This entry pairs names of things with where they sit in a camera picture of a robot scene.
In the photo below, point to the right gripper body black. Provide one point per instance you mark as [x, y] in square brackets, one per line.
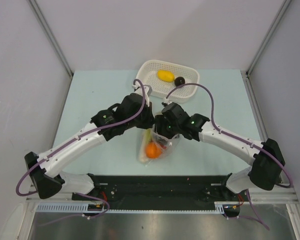
[168, 130]

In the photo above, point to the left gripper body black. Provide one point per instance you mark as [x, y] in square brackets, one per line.
[143, 121]

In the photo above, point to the clear zip top bag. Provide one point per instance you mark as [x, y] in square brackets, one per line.
[148, 136]

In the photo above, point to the orange fake orange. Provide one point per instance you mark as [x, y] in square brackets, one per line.
[152, 151]

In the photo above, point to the dark purple fake plum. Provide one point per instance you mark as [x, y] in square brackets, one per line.
[178, 81]

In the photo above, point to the yellow fake lemon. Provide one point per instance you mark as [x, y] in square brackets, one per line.
[165, 76]

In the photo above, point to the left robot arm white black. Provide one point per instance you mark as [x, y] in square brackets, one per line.
[46, 169]

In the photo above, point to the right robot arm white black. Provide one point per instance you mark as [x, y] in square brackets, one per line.
[264, 158]

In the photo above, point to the fake black grape bunch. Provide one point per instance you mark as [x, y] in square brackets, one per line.
[163, 143]

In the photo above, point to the white perforated plastic basket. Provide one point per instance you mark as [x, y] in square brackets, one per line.
[147, 74]

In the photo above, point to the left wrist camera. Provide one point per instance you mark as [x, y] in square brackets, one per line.
[147, 92]

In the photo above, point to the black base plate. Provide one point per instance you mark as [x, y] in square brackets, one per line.
[161, 193]

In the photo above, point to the white slotted cable duct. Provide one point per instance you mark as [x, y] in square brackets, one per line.
[70, 208]

